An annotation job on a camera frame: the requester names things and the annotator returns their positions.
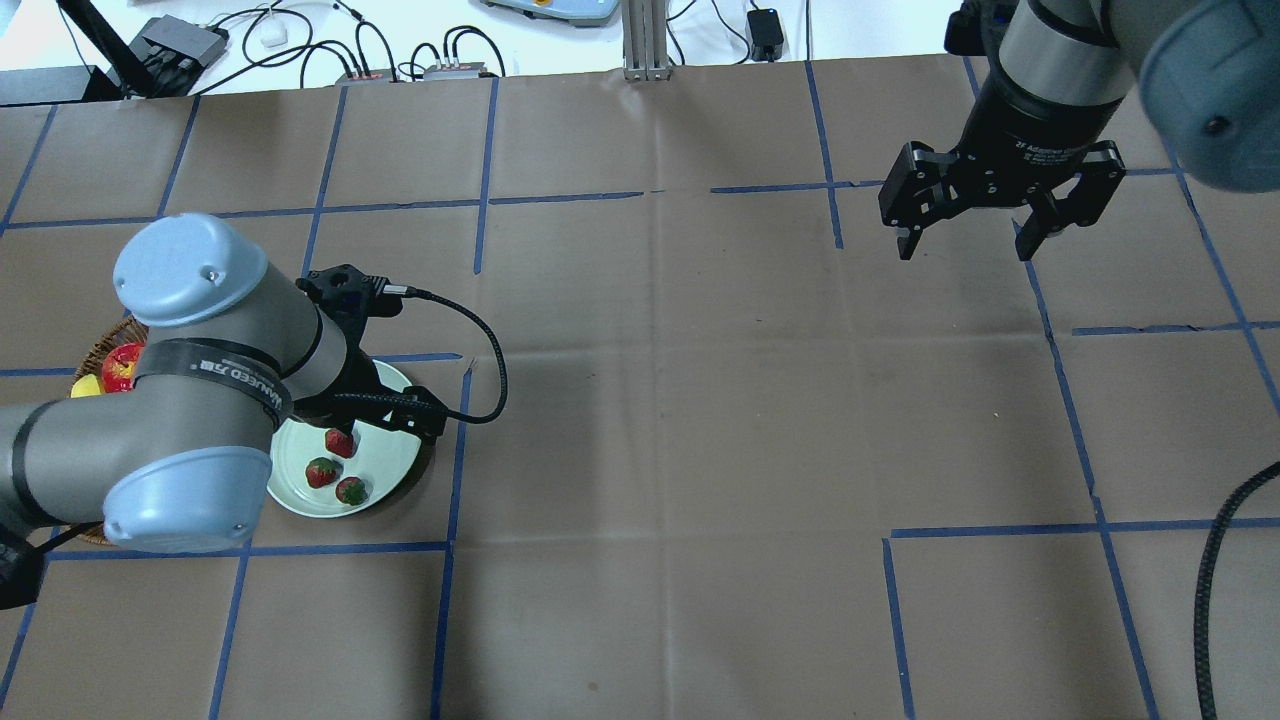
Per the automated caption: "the black power adapter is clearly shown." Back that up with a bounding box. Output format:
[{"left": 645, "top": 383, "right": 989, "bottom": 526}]
[{"left": 746, "top": 6, "right": 786, "bottom": 61}]

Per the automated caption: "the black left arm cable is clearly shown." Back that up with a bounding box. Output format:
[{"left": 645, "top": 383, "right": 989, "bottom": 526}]
[{"left": 385, "top": 284, "right": 509, "bottom": 425}]

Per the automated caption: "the aluminium profile post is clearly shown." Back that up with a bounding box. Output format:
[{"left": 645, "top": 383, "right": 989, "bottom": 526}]
[{"left": 620, "top": 0, "right": 673, "bottom": 82}]

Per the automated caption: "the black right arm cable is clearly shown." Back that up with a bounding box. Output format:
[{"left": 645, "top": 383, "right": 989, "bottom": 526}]
[{"left": 1194, "top": 460, "right": 1280, "bottom": 720}]

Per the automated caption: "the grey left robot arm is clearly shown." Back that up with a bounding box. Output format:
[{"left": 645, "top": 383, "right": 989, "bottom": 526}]
[{"left": 3, "top": 213, "right": 448, "bottom": 609}]

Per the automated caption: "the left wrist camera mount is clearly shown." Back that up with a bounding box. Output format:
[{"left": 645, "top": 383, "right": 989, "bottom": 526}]
[{"left": 294, "top": 264, "right": 408, "bottom": 347}]

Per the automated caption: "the light green plate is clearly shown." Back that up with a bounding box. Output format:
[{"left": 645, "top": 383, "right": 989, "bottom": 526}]
[{"left": 268, "top": 420, "right": 422, "bottom": 519}]

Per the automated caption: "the yellow banana bunch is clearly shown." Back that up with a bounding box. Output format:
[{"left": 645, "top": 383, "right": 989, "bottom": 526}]
[{"left": 69, "top": 374, "right": 105, "bottom": 398}]

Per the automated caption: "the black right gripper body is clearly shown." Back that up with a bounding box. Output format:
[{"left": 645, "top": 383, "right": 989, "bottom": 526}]
[{"left": 955, "top": 76, "right": 1120, "bottom": 206}]

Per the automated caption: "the brown wicker basket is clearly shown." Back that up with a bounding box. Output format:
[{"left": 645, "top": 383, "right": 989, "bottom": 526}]
[{"left": 72, "top": 316, "right": 151, "bottom": 546}]

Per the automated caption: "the red apple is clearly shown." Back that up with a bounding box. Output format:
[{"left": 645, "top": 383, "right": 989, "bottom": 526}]
[{"left": 99, "top": 342, "right": 146, "bottom": 393}]

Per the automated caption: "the grey connector box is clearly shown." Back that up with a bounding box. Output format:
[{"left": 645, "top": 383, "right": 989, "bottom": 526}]
[
  {"left": 334, "top": 69, "right": 397, "bottom": 87},
  {"left": 419, "top": 61, "right": 494, "bottom": 81}
]

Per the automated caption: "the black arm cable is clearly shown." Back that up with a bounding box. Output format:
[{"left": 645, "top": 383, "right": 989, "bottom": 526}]
[
  {"left": 385, "top": 284, "right": 509, "bottom": 425},
  {"left": 1194, "top": 460, "right": 1280, "bottom": 720}
]

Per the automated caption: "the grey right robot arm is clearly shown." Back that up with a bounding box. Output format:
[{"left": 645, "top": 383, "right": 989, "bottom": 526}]
[{"left": 878, "top": 1, "right": 1279, "bottom": 261}]

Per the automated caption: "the red strawberry green top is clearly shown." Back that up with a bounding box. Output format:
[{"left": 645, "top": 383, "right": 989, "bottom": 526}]
[{"left": 323, "top": 428, "right": 358, "bottom": 459}]

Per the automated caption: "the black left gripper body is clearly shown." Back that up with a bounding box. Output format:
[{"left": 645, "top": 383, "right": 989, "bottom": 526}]
[{"left": 291, "top": 343, "right": 381, "bottom": 427}]

